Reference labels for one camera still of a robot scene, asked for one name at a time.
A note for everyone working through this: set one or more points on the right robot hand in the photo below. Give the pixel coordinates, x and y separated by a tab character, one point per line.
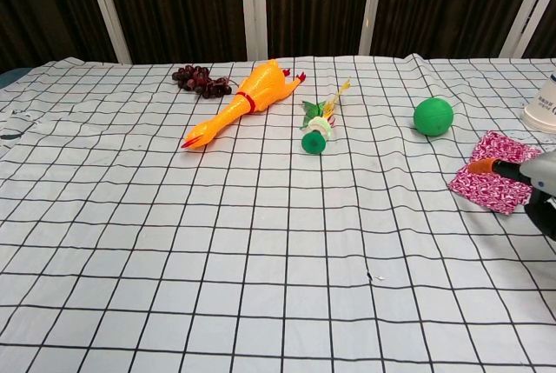
540	177

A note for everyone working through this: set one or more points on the dark red grape bunch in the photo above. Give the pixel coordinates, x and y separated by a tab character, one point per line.
191	77

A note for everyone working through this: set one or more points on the white black grid tablecloth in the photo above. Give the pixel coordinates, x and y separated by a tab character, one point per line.
260	238

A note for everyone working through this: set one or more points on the green base feather shuttlecock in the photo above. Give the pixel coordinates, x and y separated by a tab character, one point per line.
315	143

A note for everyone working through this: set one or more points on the white paper cup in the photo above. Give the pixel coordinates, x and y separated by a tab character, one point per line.
543	108

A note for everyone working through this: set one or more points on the green ball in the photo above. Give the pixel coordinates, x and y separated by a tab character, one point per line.
433	116

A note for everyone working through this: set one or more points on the white partition frame post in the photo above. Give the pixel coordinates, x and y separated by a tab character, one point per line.
520	21
254	8
372	3
106	12

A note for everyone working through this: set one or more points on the orange rubber chicken toy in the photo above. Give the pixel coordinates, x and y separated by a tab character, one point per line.
260	86

